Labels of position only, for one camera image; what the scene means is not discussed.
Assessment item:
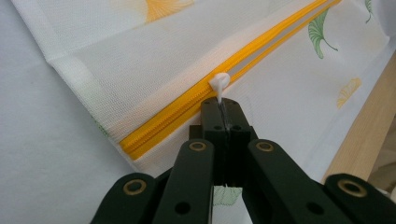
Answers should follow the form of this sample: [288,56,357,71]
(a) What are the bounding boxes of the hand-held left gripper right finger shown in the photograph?
[222,97,353,224]

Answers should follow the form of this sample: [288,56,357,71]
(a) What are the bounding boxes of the white leaf-print mesh laundry bag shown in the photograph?
[10,0,391,224]

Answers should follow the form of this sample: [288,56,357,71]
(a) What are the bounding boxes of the white zipper pull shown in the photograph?
[208,72,232,105]

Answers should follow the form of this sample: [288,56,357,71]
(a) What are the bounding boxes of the light wooden table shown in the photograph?
[321,51,396,189]

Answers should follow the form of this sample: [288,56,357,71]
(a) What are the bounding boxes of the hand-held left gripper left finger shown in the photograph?
[152,97,230,224]

